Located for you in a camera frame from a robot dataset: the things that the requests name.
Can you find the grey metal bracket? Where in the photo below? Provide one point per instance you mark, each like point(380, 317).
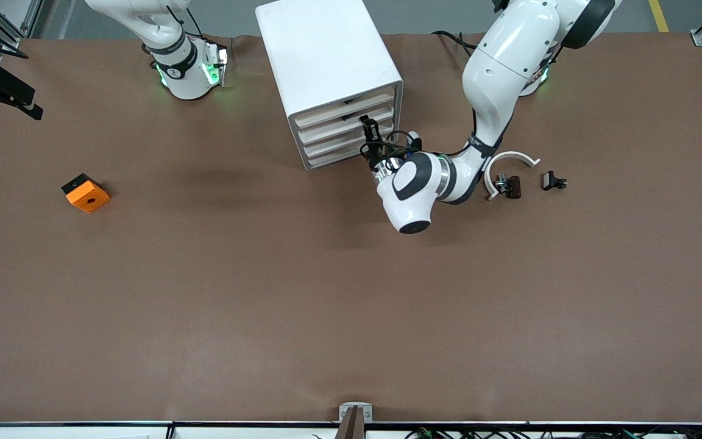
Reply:
point(363, 410)

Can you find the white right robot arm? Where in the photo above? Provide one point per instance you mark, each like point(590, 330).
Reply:
point(183, 73)

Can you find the small black clip component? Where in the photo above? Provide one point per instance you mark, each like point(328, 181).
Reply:
point(551, 180)

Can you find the small brown metal component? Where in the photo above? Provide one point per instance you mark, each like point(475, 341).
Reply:
point(512, 186)

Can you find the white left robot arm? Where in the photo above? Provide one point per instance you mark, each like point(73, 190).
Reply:
point(503, 61)

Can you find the orange and black button box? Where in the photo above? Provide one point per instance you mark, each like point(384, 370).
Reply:
point(88, 196)

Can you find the brown table cover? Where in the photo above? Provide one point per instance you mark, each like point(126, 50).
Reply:
point(351, 305)

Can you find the white curved plastic part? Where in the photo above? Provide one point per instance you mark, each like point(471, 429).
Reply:
point(509, 156)

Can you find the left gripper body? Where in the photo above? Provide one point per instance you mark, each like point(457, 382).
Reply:
point(375, 155)

